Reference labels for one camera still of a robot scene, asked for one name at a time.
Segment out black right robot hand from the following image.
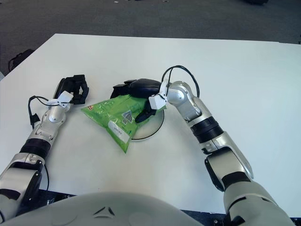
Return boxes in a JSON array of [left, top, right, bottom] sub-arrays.
[[110, 78, 166, 123]]

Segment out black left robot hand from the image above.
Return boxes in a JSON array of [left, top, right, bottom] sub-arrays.
[[53, 74, 90, 105]]

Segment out green snack bag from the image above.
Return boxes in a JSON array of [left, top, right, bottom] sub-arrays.
[[80, 94, 154, 154]]

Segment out white plate black rim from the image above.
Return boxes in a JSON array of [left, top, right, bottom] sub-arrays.
[[130, 106, 165, 142]]

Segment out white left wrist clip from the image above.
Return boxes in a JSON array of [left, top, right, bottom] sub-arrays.
[[48, 91, 74, 109]]

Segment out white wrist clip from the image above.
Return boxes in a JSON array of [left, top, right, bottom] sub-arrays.
[[148, 78, 170, 111], [48, 91, 74, 109]]

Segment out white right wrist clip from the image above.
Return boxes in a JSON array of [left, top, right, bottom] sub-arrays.
[[148, 78, 170, 111]]

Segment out black bag on floor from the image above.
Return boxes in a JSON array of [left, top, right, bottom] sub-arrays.
[[8, 48, 34, 72]]

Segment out grey robot torso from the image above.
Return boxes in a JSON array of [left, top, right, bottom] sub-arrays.
[[0, 191, 203, 226]]

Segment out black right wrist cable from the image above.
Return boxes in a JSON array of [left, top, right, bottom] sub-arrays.
[[161, 65, 201, 98]]

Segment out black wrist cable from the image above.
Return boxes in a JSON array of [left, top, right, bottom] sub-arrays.
[[27, 95, 52, 129], [161, 65, 201, 98]]

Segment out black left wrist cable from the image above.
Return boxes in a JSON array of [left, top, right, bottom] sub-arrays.
[[27, 95, 52, 129]]

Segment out thin black upper arm cable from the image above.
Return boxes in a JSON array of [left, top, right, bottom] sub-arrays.
[[43, 164, 50, 192]]

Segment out black bolted waist bracket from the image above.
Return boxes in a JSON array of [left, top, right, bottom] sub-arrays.
[[45, 191, 76, 206]]

